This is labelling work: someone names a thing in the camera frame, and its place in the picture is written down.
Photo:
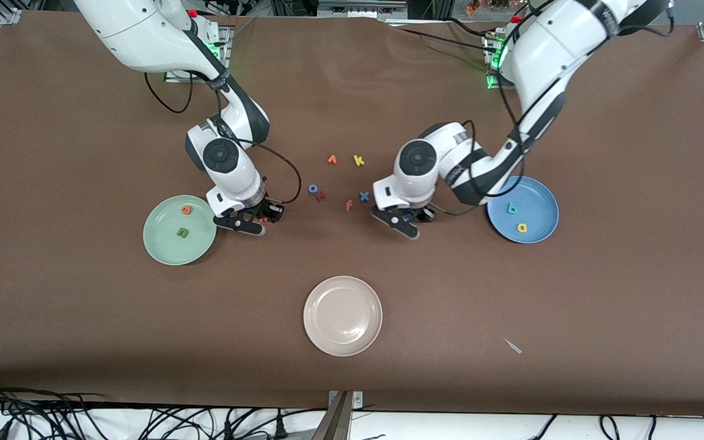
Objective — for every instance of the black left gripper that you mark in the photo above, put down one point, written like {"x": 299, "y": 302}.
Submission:
{"x": 423, "y": 212}

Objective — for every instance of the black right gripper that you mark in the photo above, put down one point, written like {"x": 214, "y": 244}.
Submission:
{"x": 264, "y": 209}

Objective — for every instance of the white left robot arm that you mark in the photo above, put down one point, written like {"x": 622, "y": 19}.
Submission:
{"x": 547, "y": 49}

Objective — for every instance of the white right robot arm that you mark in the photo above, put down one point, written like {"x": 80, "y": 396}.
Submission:
{"x": 144, "y": 36}

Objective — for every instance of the red foam letter t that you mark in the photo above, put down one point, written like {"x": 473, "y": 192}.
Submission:
{"x": 321, "y": 197}

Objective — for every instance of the green plate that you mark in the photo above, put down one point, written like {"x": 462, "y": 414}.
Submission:
{"x": 168, "y": 247}

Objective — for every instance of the blue plate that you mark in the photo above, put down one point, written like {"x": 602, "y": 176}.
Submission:
{"x": 538, "y": 208}

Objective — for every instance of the beige plate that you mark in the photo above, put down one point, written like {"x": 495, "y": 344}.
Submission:
{"x": 343, "y": 316}

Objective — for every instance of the white paper scrap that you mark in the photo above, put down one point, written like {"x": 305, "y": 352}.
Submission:
{"x": 513, "y": 346}

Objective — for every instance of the small orange background object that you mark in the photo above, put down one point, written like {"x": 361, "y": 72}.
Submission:
{"x": 473, "y": 7}

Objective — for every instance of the brown table cover sheet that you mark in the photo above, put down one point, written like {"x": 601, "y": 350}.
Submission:
{"x": 83, "y": 336}

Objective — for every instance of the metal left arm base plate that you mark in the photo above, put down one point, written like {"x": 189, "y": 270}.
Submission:
{"x": 491, "y": 82}

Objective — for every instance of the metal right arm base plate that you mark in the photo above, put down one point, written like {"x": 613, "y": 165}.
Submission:
{"x": 227, "y": 61}

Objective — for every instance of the silver background rail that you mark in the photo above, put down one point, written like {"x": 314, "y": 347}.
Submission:
{"x": 361, "y": 8}

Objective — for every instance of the metal table edge bracket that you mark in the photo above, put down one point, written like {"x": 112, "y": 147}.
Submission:
{"x": 340, "y": 418}

